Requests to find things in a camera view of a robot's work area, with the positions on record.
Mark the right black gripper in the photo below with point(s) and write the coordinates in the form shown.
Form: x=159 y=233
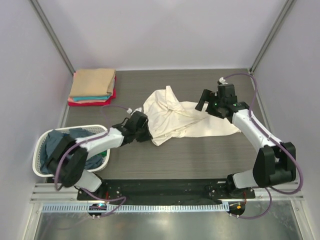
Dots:
x=210 y=100

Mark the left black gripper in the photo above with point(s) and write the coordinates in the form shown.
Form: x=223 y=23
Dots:
x=145 y=132

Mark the cream white t shirt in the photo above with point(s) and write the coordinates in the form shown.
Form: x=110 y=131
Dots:
x=170 y=118

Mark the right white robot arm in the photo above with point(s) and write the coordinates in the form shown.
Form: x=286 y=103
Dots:
x=274 y=163

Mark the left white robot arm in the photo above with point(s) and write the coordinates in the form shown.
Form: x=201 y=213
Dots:
x=67 y=161

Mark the green garment in basket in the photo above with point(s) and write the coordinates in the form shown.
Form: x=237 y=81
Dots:
x=103 y=154

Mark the folded red t shirt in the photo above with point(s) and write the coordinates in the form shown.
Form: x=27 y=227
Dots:
x=100 y=103

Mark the white plastic laundry basket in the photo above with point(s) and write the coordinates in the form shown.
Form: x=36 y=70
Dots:
x=95 y=128

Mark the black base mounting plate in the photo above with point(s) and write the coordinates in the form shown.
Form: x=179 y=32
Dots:
x=170 y=189

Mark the folded tan t shirt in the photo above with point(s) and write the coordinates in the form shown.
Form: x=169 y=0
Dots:
x=93 y=82

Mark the folded teal t shirt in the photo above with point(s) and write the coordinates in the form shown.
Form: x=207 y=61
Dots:
x=87 y=98

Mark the grey blue shirt in basket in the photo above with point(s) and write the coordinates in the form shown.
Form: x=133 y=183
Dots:
x=52 y=140

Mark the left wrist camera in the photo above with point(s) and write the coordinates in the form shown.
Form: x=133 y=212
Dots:
x=134 y=123

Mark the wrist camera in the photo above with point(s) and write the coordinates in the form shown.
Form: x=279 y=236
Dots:
x=134 y=123
x=226 y=94

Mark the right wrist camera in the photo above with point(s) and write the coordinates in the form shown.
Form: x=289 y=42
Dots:
x=226 y=94

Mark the slotted white cable duct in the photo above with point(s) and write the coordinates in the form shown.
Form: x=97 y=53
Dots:
x=100 y=208

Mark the right aluminium corner post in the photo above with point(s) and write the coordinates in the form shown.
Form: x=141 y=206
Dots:
x=279 y=21

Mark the aluminium corner post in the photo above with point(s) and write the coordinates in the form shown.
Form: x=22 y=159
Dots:
x=51 y=33
x=279 y=21

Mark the aluminium rail beam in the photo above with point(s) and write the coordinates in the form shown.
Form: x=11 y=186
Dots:
x=46 y=193

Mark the left aluminium corner post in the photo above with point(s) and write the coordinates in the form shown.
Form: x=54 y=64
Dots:
x=51 y=33

